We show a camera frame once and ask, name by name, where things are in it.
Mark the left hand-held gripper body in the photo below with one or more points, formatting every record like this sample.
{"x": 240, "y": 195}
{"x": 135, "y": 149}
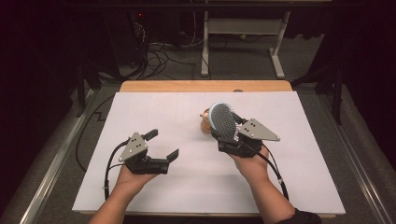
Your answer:
{"x": 134, "y": 149}

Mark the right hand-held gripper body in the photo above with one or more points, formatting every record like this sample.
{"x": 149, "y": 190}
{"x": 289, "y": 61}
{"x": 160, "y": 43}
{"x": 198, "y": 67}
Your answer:
{"x": 258, "y": 132}

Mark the light blue hairbrush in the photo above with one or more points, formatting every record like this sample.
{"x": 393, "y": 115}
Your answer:
{"x": 222, "y": 121}

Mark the person's left hand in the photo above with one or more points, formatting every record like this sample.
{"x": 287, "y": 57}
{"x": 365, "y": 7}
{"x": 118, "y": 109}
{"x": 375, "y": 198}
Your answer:
{"x": 134, "y": 180}

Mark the person's right hand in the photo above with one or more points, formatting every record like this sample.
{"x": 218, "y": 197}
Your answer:
{"x": 252, "y": 168}

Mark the black stand leg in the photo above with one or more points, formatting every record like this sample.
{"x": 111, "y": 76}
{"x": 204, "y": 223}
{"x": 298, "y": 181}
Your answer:
{"x": 82, "y": 87}
{"x": 334, "y": 90}

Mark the black sleeve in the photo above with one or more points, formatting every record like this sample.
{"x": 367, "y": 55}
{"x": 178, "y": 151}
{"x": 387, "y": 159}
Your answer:
{"x": 300, "y": 217}

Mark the metal floor rail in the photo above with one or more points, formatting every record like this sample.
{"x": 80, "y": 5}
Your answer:
{"x": 358, "y": 168}
{"x": 53, "y": 168}

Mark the white metal stand frame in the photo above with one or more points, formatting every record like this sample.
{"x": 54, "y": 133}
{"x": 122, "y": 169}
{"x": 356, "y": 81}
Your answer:
{"x": 243, "y": 26}

